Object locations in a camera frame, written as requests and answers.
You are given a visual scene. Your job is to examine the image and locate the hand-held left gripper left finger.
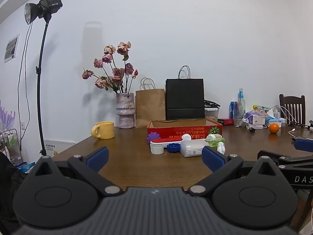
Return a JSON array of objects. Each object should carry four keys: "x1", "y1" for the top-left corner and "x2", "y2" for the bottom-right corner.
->
[{"x1": 29, "y1": 146, "x2": 123, "y2": 197}]

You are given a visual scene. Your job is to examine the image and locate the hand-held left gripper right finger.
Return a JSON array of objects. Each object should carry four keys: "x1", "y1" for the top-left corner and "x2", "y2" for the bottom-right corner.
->
[{"x1": 187, "y1": 146, "x2": 282, "y2": 198}]

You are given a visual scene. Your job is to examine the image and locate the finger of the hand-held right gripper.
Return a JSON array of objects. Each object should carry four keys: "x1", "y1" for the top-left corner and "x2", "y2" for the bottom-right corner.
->
[
  {"x1": 257, "y1": 150, "x2": 313, "y2": 167},
  {"x1": 294, "y1": 139, "x2": 313, "y2": 150}
]

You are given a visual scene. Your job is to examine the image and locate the red cardboard box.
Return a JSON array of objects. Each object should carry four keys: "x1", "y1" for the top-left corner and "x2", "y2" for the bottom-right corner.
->
[{"x1": 147, "y1": 118, "x2": 223, "y2": 144}]

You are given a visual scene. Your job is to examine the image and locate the white ribbed lid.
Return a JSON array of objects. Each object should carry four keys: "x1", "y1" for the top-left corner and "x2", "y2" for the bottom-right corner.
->
[{"x1": 150, "y1": 144, "x2": 165, "y2": 155}]

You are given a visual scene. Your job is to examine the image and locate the purple toothed lid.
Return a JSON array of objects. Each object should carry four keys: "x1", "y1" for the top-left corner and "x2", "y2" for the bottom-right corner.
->
[{"x1": 147, "y1": 131, "x2": 161, "y2": 144}]

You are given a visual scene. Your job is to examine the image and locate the green and white bottle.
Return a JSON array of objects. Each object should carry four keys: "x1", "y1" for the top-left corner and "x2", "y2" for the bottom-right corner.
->
[{"x1": 205, "y1": 137, "x2": 226, "y2": 148}]

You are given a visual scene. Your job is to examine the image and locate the white plastic bottle lying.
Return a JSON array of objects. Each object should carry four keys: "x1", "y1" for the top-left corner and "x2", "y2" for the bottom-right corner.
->
[{"x1": 180, "y1": 139, "x2": 209, "y2": 157}]

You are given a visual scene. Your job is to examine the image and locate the yellow mug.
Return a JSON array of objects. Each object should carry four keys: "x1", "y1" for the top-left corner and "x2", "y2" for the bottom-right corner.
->
[{"x1": 91, "y1": 121, "x2": 115, "y2": 139}]

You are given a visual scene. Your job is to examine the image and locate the dark wooden chair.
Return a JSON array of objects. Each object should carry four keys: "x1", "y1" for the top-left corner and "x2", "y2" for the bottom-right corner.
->
[{"x1": 279, "y1": 94, "x2": 306, "y2": 125}]

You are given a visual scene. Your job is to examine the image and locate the blue tissue box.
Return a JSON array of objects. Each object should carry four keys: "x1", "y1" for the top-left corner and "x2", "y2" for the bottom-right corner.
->
[{"x1": 265, "y1": 108, "x2": 282, "y2": 127}]

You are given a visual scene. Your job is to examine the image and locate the blue bottle cap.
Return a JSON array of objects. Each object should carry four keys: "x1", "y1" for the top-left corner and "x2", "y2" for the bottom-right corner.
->
[{"x1": 166, "y1": 144, "x2": 182, "y2": 154}]

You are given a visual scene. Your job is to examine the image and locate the purple tissue pack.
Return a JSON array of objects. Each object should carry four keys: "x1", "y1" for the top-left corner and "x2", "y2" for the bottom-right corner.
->
[{"x1": 244, "y1": 110, "x2": 266, "y2": 127}]

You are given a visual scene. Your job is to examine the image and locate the clear container with black lid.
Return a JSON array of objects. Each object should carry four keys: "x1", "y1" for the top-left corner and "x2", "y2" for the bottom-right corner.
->
[{"x1": 204, "y1": 99, "x2": 221, "y2": 122}]

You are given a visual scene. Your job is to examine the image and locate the clear drinking glass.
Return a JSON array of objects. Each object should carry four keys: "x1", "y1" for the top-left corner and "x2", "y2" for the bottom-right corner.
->
[{"x1": 233, "y1": 110, "x2": 244, "y2": 125}]

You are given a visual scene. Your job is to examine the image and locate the white and red oblong case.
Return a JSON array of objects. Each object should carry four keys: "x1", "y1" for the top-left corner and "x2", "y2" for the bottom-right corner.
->
[{"x1": 150, "y1": 137, "x2": 183, "y2": 150}]

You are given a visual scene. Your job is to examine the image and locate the blue drink can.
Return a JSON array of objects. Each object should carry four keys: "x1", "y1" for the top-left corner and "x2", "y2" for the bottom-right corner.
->
[{"x1": 229, "y1": 101, "x2": 238, "y2": 119}]

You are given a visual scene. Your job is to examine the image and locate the mottled pink ceramic vase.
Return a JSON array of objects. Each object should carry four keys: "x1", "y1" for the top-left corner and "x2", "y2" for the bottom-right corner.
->
[{"x1": 116, "y1": 92, "x2": 136, "y2": 129}]

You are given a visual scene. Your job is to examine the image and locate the clear plastic water bottle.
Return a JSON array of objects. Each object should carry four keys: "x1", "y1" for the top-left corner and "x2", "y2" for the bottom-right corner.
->
[{"x1": 236, "y1": 88, "x2": 246, "y2": 119}]

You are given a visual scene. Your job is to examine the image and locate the black paper bag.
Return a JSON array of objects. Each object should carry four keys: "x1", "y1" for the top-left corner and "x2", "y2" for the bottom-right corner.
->
[{"x1": 165, "y1": 65, "x2": 205, "y2": 121}]

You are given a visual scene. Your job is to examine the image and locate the brown paper bag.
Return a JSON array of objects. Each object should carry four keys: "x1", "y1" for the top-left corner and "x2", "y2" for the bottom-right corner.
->
[{"x1": 135, "y1": 78, "x2": 166, "y2": 128}]

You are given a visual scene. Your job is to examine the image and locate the dried pink roses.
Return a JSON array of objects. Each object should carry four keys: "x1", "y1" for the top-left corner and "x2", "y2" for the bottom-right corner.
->
[{"x1": 82, "y1": 41, "x2": 139, "y2": 94}]

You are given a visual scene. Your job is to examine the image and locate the metal rack with bottles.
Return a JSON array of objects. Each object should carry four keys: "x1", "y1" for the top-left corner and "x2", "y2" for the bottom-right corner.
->
[{"x1": 0, "y1": 128, "x2": 19, "y2": 163}]

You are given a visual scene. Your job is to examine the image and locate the black studio light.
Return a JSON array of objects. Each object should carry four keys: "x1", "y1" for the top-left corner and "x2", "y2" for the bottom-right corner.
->
[{"x1": 24, "y1": 0, "x2": 64, "y2": 25}]

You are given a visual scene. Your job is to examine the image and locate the white charging cable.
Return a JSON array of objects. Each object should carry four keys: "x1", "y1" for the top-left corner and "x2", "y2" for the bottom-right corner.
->
[{"x1": 273, "y1": 105, "x2": 313, "y2": 128}]

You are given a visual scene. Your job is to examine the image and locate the white wall heater panel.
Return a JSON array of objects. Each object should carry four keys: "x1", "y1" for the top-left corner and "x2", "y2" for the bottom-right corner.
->
[{"x1": 44, "y1": 139, "x2": 77, "y2": 156}]

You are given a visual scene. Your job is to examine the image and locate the purple wall sticker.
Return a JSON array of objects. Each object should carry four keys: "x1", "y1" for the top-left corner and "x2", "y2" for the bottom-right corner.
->
[{"x1": 0, "y1": 100, "x2": 15, "y2": 133}]

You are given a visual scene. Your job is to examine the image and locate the black light cable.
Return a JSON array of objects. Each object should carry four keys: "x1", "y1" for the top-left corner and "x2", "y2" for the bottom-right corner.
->
[{"x1": 17, "y1": 23, "x2": 34, "y2": 152}]

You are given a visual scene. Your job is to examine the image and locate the grey wall poster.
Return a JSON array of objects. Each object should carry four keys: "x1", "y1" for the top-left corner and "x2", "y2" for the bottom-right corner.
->
[{"x1": 4, "y1": 33, "x2": 20, "y2": 63}]

